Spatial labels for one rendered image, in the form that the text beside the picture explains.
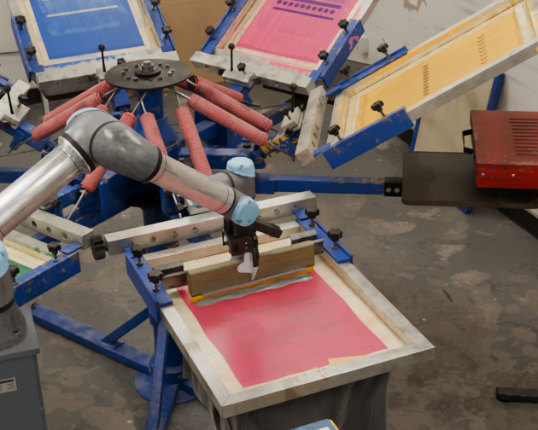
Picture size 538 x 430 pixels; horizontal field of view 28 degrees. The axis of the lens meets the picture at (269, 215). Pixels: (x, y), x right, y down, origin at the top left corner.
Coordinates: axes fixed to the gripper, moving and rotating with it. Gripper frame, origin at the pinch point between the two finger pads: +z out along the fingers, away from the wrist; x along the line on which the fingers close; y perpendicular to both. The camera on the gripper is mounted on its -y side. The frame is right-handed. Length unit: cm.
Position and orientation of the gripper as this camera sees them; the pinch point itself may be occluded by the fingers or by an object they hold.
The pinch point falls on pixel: (251, 271)
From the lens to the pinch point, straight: 307.4
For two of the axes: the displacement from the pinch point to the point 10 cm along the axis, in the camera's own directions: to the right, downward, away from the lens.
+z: 0.2, 8.9, 4.6
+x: 3.9, 4.2, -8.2
